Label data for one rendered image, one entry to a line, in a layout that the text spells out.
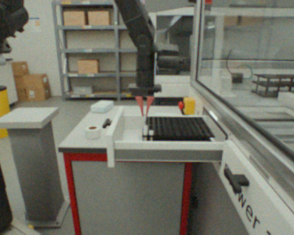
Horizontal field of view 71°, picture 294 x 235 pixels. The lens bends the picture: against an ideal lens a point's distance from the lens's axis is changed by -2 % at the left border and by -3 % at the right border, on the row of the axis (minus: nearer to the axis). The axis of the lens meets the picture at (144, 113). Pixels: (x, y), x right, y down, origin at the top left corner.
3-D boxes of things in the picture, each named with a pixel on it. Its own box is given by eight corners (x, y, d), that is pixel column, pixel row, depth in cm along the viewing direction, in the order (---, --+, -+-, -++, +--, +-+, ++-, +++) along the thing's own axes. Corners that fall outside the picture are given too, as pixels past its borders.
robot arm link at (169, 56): (140, 22, 60) (136, 35, 54) (180, 23, 59) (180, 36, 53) (141, 59, 68) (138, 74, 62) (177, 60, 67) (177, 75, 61)
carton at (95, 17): (88, 26, 412) (87, 11, 403) (92, 27, 442) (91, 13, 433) (109, 26, 413) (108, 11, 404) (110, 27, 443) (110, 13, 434)
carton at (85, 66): (78, 73, 440) (77, 60, 432) (82, 72, 470) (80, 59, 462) (97, 73, 442) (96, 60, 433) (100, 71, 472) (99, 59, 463)
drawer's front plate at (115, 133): (108, 168, 61) (106, 133, 58) (121, 130, 89) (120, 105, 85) (114, 168, 61) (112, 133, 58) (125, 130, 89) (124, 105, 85)
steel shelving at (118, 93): (61, 101, 449) (50, -1, 387) (68, 96, 495) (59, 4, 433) (227, 100, 461) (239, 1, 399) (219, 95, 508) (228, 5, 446)
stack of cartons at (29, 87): (7, 101, 454) (-1, 62, 428) (15, 97, 485) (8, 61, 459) (45, 101, 457) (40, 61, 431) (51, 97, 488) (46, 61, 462)
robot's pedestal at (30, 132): (15, 228, 137) (-12, 122, 113) (36, 197, 165) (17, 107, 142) (60, 227, 138) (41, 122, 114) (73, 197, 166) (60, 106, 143)
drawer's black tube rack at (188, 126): (142, 154, 66) (142, 135, 64) (143, 131, 83) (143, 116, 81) (213, 154, 65) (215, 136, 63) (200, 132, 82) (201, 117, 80)
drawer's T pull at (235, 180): (235, 195, 38) (236, 189, 38) (222, 172, 45) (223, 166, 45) (254, 195, 38) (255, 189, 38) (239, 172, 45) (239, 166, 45)
